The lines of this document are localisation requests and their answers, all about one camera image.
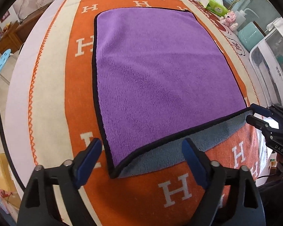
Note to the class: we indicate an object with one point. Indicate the white countertop dish cabinet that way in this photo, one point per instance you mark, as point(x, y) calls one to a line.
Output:
point(266, 58)

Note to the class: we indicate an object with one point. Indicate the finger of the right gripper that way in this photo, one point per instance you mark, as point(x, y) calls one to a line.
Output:
point(256, 122)
point(257, 109)

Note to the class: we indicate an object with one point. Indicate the pink block flower toy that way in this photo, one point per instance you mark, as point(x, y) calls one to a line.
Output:
point(229, 20)

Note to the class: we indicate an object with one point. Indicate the white printed tablecloth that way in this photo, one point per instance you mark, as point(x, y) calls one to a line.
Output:
point(26, 98)

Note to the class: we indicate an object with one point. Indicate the brown wooden TV cabinet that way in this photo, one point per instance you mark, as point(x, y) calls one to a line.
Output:
point(18, 32)

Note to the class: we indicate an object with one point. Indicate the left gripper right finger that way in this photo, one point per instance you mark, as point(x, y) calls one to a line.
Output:
point(198, 162)

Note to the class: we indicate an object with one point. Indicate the orange H-pattern table runner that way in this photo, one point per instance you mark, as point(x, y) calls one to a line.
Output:
point(122, 103)

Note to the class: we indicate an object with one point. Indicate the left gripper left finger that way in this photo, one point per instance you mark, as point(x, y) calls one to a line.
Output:
point(85, 161)

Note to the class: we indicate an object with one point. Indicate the blue round plastic stool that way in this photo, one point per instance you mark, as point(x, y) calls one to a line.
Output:
point(3, 60)

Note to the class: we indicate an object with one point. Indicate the green tissue pack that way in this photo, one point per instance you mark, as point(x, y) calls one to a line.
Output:
point(215, 6)

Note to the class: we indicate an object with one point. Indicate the white plastic squeeze bottle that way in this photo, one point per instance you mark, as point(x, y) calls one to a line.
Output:
point(241, 14)

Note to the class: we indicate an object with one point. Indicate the yellow plastic stool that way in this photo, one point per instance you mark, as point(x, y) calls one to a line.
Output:
point(6, 182)

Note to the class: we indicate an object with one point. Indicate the teal plastic jug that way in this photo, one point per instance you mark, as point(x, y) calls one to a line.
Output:
point(251, 35)

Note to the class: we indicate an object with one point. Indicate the purple and grey towel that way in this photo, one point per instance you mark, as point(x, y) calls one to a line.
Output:
point(159, 77)

